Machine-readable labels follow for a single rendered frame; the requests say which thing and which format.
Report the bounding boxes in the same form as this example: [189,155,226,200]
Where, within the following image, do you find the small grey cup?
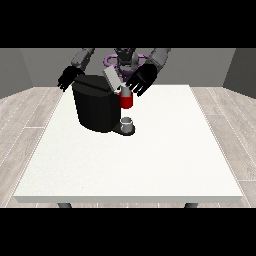
[120,116,135,133]

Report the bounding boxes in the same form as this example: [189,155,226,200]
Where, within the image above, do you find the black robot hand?
[125,62,158,98]
[56,65,86,93]

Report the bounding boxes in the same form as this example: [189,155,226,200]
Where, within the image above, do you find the pale grey machine lid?
[102,65,124,92]

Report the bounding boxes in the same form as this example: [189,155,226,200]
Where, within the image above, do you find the small grey coffee pod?
[119,85,132,96]

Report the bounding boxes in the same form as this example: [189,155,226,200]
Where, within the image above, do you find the red pod holder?
[119,92,134,110]

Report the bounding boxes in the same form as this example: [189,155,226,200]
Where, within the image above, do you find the black coffee machine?
[71,73,137,137]

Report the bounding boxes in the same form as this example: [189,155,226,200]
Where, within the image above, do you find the grey robot trunk purple rings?
[103,48,149,82]

